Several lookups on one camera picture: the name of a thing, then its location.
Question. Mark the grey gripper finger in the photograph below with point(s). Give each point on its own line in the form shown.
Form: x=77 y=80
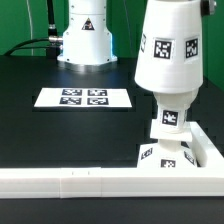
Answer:
x=208 y=7

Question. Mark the white lamp shade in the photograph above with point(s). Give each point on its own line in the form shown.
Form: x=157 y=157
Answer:
x=170 y=53

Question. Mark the white lamp bulb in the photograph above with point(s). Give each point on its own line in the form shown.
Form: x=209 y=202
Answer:
x=172 y=110

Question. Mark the white lamp base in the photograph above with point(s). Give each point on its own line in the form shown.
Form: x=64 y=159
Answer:
x=167 y=152

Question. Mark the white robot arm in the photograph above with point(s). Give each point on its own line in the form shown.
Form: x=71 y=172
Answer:
x=87 y=42

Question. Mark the white L-shaped fence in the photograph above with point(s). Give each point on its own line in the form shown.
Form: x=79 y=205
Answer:
x=206 y=180

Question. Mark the white marker sheet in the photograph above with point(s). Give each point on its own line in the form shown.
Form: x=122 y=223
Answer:
x=83 y=98

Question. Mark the black cable connector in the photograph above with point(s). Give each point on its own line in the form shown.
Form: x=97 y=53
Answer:
x=55 y=41

